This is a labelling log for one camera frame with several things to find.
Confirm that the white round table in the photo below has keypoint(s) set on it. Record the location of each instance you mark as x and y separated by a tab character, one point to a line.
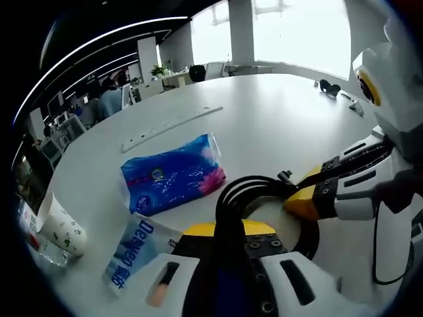
264	125

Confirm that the white power strip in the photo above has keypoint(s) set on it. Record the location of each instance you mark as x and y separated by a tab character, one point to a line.
172	127

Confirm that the small black device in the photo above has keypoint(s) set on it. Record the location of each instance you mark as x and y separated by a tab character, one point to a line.
330	87

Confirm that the blue tissue pack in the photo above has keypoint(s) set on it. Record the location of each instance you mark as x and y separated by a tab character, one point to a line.
172	175

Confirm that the clear water bottle red label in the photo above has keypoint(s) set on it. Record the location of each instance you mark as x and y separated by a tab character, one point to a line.
29	224

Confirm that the potted green plant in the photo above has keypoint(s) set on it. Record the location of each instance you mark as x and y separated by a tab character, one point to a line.
158	71

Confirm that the black office chair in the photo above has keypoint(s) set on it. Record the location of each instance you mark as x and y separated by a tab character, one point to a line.
197	72

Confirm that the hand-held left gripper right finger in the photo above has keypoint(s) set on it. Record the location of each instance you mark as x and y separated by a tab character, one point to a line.
267	274

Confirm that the white background desk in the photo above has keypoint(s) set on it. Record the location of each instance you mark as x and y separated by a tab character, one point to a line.
175	79

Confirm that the small white device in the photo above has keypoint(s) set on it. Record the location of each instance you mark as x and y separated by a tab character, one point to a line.
355	107

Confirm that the white paper cup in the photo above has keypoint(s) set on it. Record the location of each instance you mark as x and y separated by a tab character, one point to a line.
62	228

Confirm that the white Deeyeo plastic bag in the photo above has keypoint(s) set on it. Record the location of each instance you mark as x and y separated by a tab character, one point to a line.
135	254

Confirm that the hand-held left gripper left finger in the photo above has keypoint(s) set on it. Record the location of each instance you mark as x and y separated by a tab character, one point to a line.
185	257

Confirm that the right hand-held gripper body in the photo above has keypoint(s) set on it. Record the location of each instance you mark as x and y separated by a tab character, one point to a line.
396	99

